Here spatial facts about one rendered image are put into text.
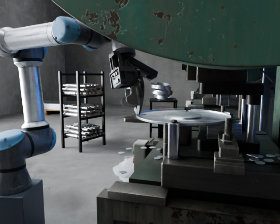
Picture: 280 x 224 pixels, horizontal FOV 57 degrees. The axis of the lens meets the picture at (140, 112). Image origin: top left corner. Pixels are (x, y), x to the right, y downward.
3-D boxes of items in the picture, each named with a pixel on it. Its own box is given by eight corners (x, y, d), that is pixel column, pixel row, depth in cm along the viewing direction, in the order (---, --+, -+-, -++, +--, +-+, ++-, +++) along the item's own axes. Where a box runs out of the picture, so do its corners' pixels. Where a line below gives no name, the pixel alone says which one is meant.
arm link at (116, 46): (127, 46, 92) (138, 35, 85) (129, 58, 91) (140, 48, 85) (107, 44, 88) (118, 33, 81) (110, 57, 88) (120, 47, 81)
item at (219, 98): (217, 105, 75) (217, 93, 75) (216, 103, 80) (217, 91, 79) (228, 106, 74) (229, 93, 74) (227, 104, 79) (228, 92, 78)
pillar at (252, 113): (246, 142, 68) (249, 89, 66) (245, 140, 70) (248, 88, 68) (255, 143, 67) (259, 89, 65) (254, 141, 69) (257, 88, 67)
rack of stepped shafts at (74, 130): (82, 153, 302) (80, 70, 288) (58, 146, 328) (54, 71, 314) (108, 145, 336) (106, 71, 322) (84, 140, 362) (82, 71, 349)
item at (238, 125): (206, 138, 72) (207, 122, 71) (207, 127, 86) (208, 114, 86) (241, 140, 70) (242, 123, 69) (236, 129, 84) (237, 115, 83)
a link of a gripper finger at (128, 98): (126, 115, 82) (121, 87, 83) (142, 114, 85) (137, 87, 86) (130, 114, 79) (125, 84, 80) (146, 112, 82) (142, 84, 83)
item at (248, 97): (198, 103, 69) (198, 82, 68) (201, 97, 88) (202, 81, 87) (263, 105, 65) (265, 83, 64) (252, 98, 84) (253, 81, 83)
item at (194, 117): (229, 112, 91) (229, 110, 90) (235, 129, 63) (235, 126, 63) (149, 109, 98) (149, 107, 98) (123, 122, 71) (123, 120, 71)
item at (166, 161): (160, 187, 62) (160, 162, 61) (182, 141, 105) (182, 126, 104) (302, 204, 54) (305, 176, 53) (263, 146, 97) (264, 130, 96)
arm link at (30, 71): (15, 158, 113) (-1, 30, 108) (42, 150, 126) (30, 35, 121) (33, 160, 108) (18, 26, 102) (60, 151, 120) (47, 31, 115)
